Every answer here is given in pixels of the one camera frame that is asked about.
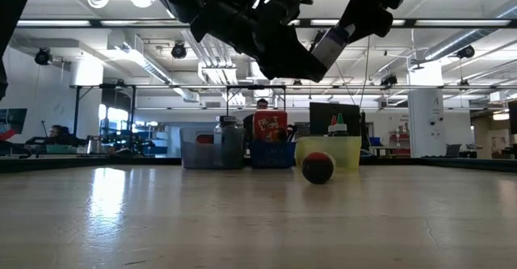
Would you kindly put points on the black computer monitor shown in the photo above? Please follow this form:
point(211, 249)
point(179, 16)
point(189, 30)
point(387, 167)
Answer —
point(513, 117)
point(319, 117)

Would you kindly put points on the black aluminium table frame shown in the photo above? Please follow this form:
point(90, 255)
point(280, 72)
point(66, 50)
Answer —
point(81, 163)

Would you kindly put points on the red smoked paprika tin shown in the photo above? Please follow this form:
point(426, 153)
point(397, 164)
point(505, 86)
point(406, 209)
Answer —
point(205, 139)

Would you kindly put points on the red background cart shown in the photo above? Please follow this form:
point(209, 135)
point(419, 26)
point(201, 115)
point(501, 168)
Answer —
point(398, 137)

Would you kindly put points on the LED light bar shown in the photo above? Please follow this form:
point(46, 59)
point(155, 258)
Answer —
point(444, 22)

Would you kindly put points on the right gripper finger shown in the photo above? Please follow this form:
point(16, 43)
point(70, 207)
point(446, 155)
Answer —
point(361, 30)

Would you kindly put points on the grey round ceiling duct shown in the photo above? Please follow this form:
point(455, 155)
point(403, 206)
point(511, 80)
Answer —
point(444, 47)

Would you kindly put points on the white rectangular ceiling duct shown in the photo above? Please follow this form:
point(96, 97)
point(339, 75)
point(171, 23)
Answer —
point(137, 57)

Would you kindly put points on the person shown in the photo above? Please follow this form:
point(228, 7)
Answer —
point(56, 133)
point(262, 104)

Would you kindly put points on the background storage shelf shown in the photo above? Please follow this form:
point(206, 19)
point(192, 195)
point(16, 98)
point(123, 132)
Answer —
point(155, 133)

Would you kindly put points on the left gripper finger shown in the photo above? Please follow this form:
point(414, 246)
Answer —
point(295, 65)

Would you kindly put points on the grey plastic bin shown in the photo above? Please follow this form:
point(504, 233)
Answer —
point(198, 156)

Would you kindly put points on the red froot loops box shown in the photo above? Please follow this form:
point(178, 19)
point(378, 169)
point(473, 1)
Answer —
point(270, 125)

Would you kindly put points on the green food colouring bottle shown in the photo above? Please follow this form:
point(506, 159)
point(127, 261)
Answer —
point(342, 128)

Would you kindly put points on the dark background panel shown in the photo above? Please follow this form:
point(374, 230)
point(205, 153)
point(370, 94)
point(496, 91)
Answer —
point(16, 119)

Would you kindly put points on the blue background chair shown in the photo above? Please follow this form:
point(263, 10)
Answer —
point(375, 141)

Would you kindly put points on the yellow plastic bin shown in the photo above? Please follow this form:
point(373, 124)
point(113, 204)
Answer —
point(347, 150)

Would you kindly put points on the white column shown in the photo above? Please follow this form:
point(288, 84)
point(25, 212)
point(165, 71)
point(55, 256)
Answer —
point(426, 111)

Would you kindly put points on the black background rig frame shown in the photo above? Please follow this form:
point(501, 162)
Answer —
point(76, 115)
point(256, 87)

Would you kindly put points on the blue plastic basket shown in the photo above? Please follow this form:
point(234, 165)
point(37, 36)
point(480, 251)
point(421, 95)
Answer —
point(272, 156)

